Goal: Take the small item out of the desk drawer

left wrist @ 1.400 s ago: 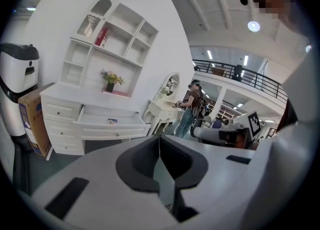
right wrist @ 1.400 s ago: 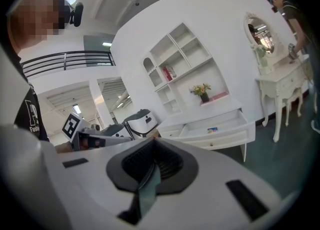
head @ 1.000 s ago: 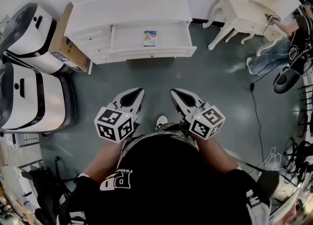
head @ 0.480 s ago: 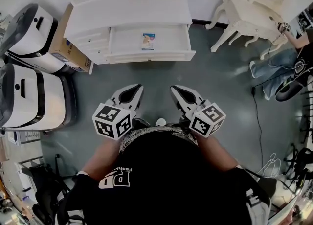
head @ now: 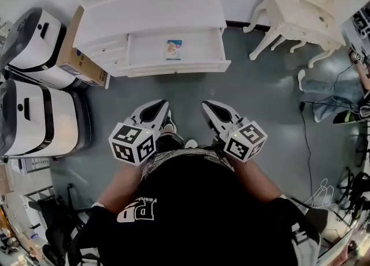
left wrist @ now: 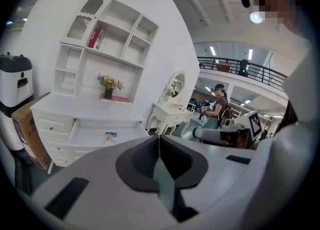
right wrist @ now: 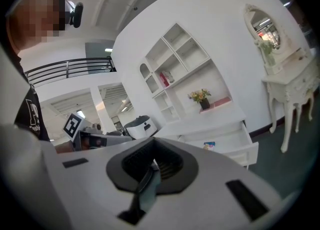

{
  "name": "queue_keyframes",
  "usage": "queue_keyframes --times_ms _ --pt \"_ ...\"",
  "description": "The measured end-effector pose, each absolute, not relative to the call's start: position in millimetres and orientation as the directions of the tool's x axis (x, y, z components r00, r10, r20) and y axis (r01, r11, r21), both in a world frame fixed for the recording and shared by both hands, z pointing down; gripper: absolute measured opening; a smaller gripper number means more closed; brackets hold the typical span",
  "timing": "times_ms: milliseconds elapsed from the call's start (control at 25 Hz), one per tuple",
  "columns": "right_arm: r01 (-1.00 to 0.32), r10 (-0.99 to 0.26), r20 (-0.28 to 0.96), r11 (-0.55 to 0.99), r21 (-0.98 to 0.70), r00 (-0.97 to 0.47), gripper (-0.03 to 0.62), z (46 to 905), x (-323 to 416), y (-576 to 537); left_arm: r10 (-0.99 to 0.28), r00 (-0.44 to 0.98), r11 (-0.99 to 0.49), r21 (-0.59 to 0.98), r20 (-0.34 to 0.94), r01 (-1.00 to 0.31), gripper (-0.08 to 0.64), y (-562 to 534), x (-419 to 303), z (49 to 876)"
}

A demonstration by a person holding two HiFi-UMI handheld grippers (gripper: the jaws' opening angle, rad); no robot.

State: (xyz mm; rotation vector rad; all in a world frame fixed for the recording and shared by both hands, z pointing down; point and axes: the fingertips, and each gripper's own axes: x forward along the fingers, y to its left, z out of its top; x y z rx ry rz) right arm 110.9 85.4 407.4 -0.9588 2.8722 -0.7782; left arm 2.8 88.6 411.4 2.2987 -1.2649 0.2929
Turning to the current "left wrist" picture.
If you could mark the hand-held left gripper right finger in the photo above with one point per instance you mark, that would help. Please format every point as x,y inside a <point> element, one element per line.
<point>225,174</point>

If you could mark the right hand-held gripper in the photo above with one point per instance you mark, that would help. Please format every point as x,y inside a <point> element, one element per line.
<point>253,126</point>

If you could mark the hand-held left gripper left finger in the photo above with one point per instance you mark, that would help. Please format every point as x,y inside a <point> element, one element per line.
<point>105,194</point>

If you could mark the small blue printed box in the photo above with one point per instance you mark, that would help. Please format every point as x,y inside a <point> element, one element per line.
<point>111,137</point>

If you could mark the white drawer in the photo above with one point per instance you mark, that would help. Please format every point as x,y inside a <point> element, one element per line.
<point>90,134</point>

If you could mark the cream dressing table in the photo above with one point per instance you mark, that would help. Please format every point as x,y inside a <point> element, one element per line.
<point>170,116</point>

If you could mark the black balcony railing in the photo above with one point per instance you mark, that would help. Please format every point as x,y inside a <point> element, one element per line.
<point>262,71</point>

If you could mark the white cabinet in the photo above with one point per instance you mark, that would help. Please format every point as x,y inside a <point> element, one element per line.
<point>87,109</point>

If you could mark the brown cardboard box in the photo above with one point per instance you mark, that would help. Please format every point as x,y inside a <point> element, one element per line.
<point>27,129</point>

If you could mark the flowers in black pot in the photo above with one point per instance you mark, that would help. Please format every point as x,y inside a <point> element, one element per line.
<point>108,84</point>

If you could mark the white shelf hutch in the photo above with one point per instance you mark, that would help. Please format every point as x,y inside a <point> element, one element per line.
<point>115,56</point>

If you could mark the round ceiling lamp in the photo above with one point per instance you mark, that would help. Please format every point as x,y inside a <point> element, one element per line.
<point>256,17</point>

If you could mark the white machine upper unit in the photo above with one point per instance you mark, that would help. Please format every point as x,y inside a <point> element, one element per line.
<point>12,86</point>

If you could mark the red book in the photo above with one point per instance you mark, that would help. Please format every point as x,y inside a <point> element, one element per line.
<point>96,37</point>

